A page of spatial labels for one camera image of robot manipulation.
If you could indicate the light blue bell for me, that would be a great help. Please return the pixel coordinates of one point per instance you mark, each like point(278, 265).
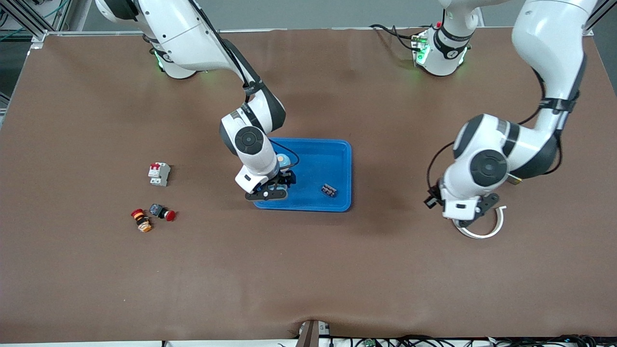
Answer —
point(284, 160)

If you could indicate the short dark cylindrical capacitor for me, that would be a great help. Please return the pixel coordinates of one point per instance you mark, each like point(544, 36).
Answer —
point(329, 190)

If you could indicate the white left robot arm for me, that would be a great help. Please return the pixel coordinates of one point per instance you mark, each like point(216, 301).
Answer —
point(549, 43)

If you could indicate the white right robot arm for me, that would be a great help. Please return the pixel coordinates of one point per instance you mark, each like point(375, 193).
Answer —
point(193, 33)

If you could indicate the blue plastic tray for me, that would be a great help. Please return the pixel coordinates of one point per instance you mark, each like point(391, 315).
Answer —
point(318, 164)

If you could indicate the white red circuit breaker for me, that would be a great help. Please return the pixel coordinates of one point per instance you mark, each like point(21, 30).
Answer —
point(159, 174)

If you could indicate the red black emergency stop button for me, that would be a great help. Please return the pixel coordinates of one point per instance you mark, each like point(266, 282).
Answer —
point(161, 212)

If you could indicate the orange red push button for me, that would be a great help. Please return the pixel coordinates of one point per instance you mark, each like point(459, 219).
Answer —
point(142, 221)

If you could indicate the metal base connector bracket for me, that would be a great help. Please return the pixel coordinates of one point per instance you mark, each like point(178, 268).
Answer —
point(420, 48)

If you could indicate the grey mounting post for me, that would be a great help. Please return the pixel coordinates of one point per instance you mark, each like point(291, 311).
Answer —
point(308, 335)

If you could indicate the aluminium frame corner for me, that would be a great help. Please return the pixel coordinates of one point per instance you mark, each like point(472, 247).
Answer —
point(41, 36)
point(589, 30)

